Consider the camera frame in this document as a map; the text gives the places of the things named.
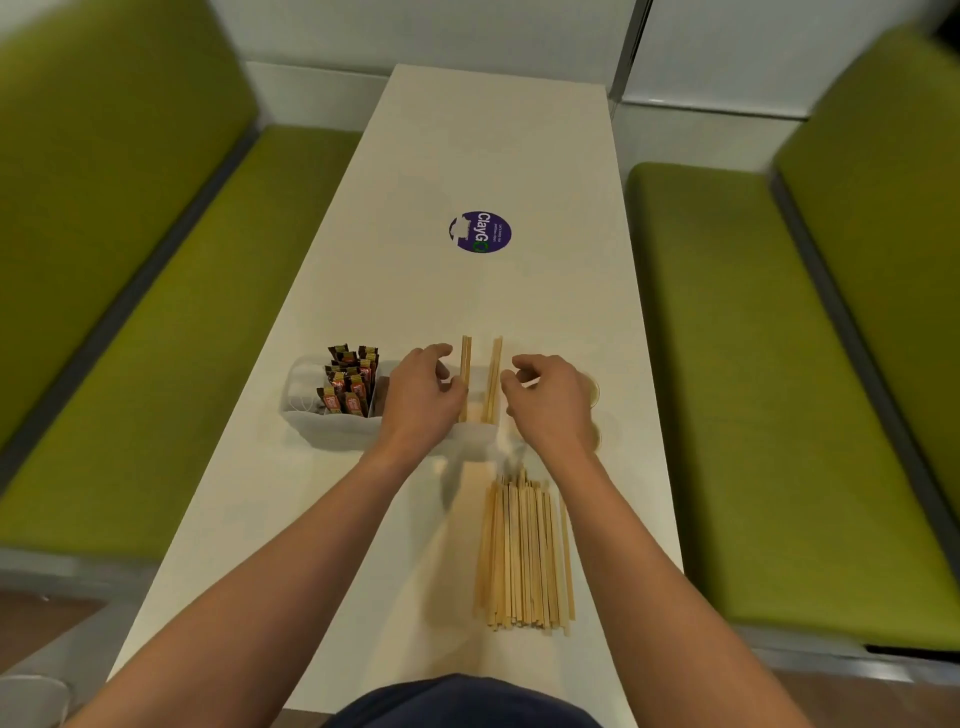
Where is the bunch of brown sachets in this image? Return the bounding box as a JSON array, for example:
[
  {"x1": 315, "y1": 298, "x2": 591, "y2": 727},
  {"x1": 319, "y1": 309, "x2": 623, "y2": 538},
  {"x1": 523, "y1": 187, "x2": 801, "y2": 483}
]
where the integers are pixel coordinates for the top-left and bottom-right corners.
[{"x1": 315, "y1": 343, "x2": 381, "y2": 418}]

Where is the white plastic organizer tray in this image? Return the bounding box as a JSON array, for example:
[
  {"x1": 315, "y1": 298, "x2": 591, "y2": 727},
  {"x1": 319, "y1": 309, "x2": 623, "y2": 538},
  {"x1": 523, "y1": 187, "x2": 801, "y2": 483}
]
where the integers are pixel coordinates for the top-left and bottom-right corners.
[{"x1": 281, "y1": 352, "x2": 513, "y2": 456}]

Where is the round purple sticker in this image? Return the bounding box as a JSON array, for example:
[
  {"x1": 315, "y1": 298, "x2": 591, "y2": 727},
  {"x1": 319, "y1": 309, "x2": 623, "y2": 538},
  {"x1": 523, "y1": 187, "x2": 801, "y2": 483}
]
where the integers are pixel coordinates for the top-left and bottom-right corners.
[{"x1": 448, "y1": 210, "x2": 514, "y2": 255}]

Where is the person's dark blue shirt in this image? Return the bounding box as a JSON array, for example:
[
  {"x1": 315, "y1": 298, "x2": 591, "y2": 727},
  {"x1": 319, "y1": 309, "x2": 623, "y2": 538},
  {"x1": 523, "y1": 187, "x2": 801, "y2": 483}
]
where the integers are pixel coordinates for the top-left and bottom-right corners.
[{"x1": 322, "y1": 672, "x2": 606, "y2": 728}]

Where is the pile of wooden stirrers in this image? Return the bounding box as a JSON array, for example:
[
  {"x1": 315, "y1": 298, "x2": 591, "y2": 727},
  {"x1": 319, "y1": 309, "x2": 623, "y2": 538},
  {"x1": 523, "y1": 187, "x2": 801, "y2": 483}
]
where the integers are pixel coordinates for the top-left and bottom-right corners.
[{"x1": 473, "y1": 468, "x2": 578, "y2": 638}]

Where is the green bench seat cushion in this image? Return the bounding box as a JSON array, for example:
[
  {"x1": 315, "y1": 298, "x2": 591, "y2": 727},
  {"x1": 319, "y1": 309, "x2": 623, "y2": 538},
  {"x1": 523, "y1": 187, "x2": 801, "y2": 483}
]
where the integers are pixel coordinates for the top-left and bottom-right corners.
[
  {"x1": 625, "y1": 161, "x2": 960, "y2": 652},
  {"x1": 0, "y1": 123, "x2": 366, "y2": 565}
]

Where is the person's right hand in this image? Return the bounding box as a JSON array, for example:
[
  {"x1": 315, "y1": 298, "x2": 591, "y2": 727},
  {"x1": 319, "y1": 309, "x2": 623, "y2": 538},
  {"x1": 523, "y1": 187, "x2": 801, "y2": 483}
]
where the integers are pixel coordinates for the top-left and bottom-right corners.
[{"x1": 500, "y1": 354, "x2": 601, "y2": 463}]

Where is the green bench backrest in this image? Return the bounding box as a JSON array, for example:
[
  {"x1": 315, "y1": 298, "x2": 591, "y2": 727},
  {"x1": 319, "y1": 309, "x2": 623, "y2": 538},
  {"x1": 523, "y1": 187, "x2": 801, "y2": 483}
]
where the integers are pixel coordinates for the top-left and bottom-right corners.
[
  {"x1": 0, "y1": 0, "x2": 261, "y2": 453},
  {"x1": 772, "y1": 24, "x2": 960, "y2": 526}
]

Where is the person's left hand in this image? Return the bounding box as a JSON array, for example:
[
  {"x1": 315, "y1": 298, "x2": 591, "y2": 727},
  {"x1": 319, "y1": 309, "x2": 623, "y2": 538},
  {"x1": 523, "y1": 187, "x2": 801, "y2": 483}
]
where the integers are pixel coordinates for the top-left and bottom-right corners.
[{"x1": 375, "y1": 343, "x2": 471, "y2": 459}]

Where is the person's left forearm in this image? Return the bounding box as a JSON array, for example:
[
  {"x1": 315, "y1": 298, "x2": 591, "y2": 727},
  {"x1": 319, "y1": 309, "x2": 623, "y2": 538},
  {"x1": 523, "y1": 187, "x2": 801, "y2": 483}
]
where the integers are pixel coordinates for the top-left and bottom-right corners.
[{"x1": 63, "y1": 438, "x2": 451, "y2": 728}]

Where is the person's right forearm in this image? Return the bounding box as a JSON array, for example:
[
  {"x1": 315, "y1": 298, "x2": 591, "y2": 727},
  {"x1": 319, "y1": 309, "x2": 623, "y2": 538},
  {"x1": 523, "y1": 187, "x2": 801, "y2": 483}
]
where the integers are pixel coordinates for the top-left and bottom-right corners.
[{"x1": 528, "y1": 442, "x2": 816, "y2": 728}]

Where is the white round bin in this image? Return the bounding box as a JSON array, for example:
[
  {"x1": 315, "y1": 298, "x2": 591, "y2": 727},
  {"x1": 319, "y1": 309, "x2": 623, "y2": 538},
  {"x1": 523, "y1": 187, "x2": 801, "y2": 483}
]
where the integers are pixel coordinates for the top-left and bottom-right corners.
[{"x1": 0, "y1": 674, "x2": 73, "y2": 728}]

